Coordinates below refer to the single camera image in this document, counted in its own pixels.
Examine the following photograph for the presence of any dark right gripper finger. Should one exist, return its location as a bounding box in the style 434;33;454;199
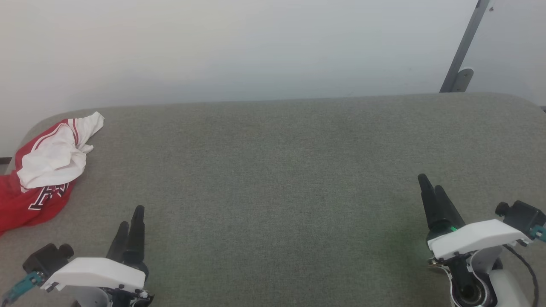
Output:
418;174;442;231
434;185;465;229

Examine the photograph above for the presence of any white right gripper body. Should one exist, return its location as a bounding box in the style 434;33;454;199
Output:
427;220;529;261

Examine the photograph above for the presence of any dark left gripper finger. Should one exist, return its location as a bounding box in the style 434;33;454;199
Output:
107;221;130;261
125;206;148;267

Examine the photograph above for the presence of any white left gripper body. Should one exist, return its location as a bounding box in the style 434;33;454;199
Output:
41;256;154;307

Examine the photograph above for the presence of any red Bulls 23 jersey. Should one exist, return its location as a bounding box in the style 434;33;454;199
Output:
0;112;105;236

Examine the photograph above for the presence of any grey fabric sofa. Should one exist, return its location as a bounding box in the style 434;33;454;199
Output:
0;92;546;307

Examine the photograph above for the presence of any grey metal bar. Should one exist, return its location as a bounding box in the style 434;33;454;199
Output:
439;0;490;93

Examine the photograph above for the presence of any grey metal foot bracket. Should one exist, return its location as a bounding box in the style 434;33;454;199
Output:
450;68;474;93

